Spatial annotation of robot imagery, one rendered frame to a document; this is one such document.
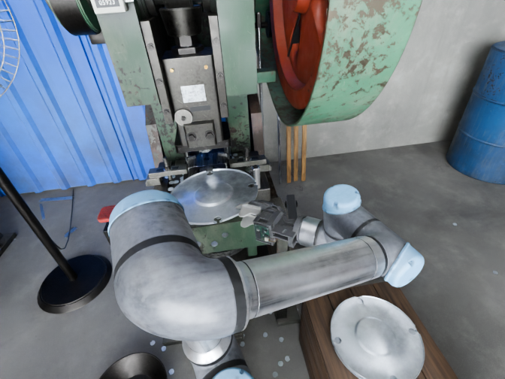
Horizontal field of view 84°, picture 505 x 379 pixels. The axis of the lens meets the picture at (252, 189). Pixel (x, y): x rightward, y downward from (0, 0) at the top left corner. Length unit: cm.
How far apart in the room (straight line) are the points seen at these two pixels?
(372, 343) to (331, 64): 86
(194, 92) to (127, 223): 60
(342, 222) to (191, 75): 61
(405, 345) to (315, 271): 76
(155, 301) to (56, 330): 151
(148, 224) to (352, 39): 51
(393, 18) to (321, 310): 92
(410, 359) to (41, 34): 245
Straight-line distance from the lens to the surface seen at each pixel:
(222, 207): 85
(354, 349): 109
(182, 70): 92
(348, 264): 46
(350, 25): 64
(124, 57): 89
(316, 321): 113
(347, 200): 59
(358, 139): 274
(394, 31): 69
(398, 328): 117
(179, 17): 93
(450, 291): 184
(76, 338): 176
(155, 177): 117
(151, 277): 35
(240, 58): 87
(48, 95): 242
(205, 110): 96
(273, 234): 72
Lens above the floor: 135
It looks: 37 degrees down
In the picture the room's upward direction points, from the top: 4 degrees counter-clockwise
